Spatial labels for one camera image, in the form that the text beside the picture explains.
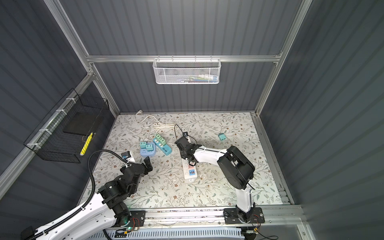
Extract teal power strip with USB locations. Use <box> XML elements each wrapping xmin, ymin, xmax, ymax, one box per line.
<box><xmin>153</xmin><ymin>138</ymin><xmax>172</xmax><ymax>156</ymax></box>

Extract white long power strip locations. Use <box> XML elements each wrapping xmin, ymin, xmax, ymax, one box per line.
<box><xmin>182</xmin><ymin>160</ymin><xmax>198</xmax><ymax>183</ymax></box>

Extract lavender square power socket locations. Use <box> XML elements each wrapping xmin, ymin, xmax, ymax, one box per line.
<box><xmin>140</xmin><ymin>142</ymin><xmax>156</xmax><ymax>158</ymax></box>

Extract teal plug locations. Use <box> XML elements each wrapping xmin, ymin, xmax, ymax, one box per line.
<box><xmin>139</xmin><ymin>142</ymin><xmax>147</xmax><ymax>149</ymax></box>
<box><xmin>218</xmin><ymin>133</ymin><xmax>227</xmax><ymax>141</ymax></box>
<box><xmin>146</xmin><ymin>143</ymin><xmax>154</xmax><ymax>152</ymax></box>

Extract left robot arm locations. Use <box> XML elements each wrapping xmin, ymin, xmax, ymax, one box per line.
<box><xmin>21</xmin><ymin>157</ymin><xmax>153</xmax><ymax>240</ymax></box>

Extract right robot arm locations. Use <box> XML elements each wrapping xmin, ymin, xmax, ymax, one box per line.
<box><xmin>175</xmin><ymin>136</ymin><xmax>256</xmax><ymax>219</ymax></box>

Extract yellow marker in basket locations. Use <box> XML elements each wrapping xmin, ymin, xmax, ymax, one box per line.
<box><xmin>80</xmin><ymin>133</ymin><xmax>94</xmax><ymax>156</ymax></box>

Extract black pad in basket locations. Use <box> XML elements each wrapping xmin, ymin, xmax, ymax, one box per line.
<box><xmin>63</xmin><ymin>113</ymin><xmax>104</xmax><ymax>136</ymax></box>

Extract pens in white basket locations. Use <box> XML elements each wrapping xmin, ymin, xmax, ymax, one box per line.
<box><xmin>178</xmin><ymin>74</ymin><xmax>219</xmax><ymax>84</ymax></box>

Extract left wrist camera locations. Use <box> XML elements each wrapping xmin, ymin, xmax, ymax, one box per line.
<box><xmin>121</xmin><ymin>151</ymin><xmax>136</xmax><ymax>164</ymax></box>

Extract white bundled power cable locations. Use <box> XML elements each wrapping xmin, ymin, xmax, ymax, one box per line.
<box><xmin>133</xmin><ymin>109</ymin><xmax>181</xmax><ymax>141</ymax></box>

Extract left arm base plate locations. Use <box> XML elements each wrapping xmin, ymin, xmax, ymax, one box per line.
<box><xmin>113</xmin><ymin>211</ymin><xmax>146</xmax><ymax>228</ymax></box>

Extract black corrugated cable hose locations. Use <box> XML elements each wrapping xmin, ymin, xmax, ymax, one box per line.
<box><xmin>26</xmin><ymin>149</ymin><xmax>128</xmax><ymax>240</ymax></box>

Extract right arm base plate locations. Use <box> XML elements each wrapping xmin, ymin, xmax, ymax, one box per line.
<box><xmin>223</xmin><ymin>207</ymin><xmax>265</xmax><ymax>225</ymax></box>

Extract black wire side basket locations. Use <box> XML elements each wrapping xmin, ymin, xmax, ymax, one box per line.
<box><xmin>24</xmin><ymin>91</ymin><xmax>110</xmax><ymax>164</ymax></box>

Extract white wire wall basket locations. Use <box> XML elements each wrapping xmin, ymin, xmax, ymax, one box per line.
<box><xmin>153</xmin><ymin>59</ymin><xmax>222</xmax><ymax>85</ymax></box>

